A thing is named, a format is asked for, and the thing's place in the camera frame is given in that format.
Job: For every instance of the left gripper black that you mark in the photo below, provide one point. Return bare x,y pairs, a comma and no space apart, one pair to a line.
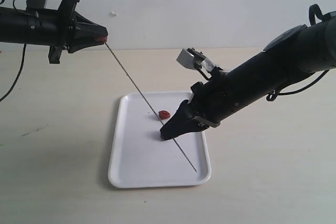
86,31

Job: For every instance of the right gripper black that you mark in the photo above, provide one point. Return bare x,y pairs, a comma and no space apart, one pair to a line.
204,109

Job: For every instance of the red meat chunk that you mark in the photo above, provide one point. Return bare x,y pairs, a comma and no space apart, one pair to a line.
102,39
164,115

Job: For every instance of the thin metal skewer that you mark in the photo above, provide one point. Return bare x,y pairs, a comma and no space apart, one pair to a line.
147,102

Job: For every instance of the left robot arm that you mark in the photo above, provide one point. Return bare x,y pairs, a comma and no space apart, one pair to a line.
40,29

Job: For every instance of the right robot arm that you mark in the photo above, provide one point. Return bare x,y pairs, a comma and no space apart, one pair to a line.
290,58

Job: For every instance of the white plastic tray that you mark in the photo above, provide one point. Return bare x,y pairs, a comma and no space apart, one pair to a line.
140,159

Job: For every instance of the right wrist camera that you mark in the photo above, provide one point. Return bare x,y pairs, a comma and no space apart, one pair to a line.
189,58

